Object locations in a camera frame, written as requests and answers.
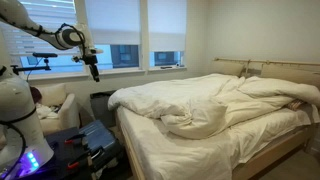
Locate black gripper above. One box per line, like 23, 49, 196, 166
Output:
79, 54, 101, 83

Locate white duvet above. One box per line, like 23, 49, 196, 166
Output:
107, 73, 320, 140

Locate black laundry hamper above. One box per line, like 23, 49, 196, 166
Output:
89, 90, 118, 128

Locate cream armchair cushion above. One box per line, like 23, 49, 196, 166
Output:
39, 83, 68, 107

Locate cream armchair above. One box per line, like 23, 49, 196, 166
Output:
31, 83, 81, 136

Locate white roller window blind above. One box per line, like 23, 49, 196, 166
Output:
84, 0, 142, 46
147, 0, 188, 53

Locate blue hard suitcase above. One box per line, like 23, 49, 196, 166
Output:
78, 119, 123, 171

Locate white crumpled clothes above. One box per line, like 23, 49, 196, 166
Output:
34, 103, 61, 120

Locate dark red cushion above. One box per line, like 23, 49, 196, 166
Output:
29, 86, 43, 105

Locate striped zebra window blind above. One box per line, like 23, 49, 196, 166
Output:
0, 0, 79, 57

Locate black robot cart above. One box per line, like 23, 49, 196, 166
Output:
0, 126, 93, 180

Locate beige headboard cushion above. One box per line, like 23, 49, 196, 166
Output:
259, 63, 320, 90
210, 59, 246, 78

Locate striped brown pillow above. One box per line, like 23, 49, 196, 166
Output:
284, 98, 306, 111

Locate black camera on stand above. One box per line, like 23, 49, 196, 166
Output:
11, 52, 59, 73

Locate red handled black clamp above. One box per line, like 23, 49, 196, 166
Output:
64, 133, 86, 145
66, 150, 91, 170

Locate wooden headboard rail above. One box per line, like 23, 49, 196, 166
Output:
213, 57, 320, 68

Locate wooden bed frame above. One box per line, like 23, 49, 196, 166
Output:
114, 109, 315, 180

